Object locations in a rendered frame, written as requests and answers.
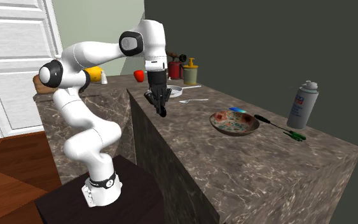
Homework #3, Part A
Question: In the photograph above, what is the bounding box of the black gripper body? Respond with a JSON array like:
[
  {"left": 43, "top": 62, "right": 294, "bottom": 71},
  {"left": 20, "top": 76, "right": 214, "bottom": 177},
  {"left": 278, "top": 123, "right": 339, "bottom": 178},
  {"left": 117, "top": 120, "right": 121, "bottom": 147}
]
[{"left": 147, "top": 69, "right": 169, "bottom": 97}]

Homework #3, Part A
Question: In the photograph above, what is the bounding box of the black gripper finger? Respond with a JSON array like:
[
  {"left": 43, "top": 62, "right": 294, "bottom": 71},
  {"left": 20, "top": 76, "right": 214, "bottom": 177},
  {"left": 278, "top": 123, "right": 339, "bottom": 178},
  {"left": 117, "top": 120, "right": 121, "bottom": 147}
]
[
  {"left": 144, "top": 89, "right": 155, "bottom": 106},
  {"left": 154, "top": 88, "right": 172, "bottom": 118}
]

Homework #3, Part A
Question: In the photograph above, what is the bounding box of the small grey pan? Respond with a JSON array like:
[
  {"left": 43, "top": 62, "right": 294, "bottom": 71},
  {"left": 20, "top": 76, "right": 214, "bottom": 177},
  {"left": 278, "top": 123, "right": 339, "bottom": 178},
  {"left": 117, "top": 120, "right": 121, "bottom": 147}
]
[{"left": 167, "top": 84, "right": 202, "bottom": 99}]

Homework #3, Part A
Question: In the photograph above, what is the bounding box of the red blowtorch canister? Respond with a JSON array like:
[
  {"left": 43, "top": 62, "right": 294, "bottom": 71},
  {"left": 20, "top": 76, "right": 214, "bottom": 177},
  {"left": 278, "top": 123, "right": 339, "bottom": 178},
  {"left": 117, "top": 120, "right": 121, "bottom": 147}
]
[{"left": 166, "top": 51, "right": 188, "bottom": 80}]

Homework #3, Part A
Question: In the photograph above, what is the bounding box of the silver spoon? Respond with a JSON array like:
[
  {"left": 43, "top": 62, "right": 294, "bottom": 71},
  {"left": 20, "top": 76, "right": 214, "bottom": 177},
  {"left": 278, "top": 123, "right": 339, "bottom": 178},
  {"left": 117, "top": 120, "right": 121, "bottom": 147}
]
[{"left": 178, "top": 98, "right": 209, "bottom": 104}]

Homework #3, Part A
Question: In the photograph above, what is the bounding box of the olive pump dispenser yellow top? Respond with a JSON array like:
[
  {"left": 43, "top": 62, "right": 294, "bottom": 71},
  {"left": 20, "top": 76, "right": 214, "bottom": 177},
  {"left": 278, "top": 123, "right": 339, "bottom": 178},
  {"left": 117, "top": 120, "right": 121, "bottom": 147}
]
[{"left": 182, "top": 57, "right": 199, "bottom": 86}]

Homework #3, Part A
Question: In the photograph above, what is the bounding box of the yellow round object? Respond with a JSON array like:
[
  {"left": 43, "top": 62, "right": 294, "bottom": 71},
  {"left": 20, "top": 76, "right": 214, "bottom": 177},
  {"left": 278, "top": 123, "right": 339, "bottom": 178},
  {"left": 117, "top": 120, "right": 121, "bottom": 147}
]
[{"left": 83, "top": 66, "right": 104, "bottom": 83}]

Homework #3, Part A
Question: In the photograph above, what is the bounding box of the patterned ceramic bowl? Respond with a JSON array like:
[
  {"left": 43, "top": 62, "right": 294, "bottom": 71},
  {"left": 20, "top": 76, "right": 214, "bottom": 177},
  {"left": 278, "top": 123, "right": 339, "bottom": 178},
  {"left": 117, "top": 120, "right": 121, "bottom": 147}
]
[{"left": 209, "top": 110, "right": 261, "bottom": 137}]

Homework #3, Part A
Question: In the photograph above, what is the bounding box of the dark robot stand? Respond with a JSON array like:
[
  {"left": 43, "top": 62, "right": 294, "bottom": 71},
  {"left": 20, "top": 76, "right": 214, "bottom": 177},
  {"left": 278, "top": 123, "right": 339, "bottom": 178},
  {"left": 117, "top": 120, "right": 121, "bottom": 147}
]
[{"left": 34, "top": 154, "right": 167, "bottom": 224}]

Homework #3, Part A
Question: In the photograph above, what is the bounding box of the brown bread loaf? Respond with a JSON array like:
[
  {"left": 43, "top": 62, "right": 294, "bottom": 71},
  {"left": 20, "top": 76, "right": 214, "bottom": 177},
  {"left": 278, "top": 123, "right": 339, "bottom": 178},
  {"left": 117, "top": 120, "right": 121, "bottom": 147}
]
[{"left": 32, "top": 74, "right": 59, "bottom": 95}]

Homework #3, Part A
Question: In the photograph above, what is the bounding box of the white panelled door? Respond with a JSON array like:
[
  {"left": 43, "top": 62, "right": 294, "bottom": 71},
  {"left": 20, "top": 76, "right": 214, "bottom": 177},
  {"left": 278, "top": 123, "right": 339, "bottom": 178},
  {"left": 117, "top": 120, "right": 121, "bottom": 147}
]
[{"left": 0, "top": 0, "right": 64, "bottom": 139}]

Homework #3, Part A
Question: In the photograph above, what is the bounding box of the grey spray can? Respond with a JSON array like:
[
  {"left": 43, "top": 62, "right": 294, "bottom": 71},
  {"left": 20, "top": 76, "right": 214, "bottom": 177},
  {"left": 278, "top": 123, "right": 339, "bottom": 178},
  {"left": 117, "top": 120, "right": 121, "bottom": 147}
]
[{"left": 286, "top": 80, "right": 320, "bottom": 130}]

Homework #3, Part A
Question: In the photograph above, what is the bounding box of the green-handled screwdriver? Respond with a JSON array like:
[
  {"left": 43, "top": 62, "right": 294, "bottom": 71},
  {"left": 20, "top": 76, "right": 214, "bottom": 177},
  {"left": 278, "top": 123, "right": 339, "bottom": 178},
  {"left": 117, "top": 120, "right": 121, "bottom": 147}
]
[{"left": 253, "top": 114, "right": 307, "bottom": 142}]

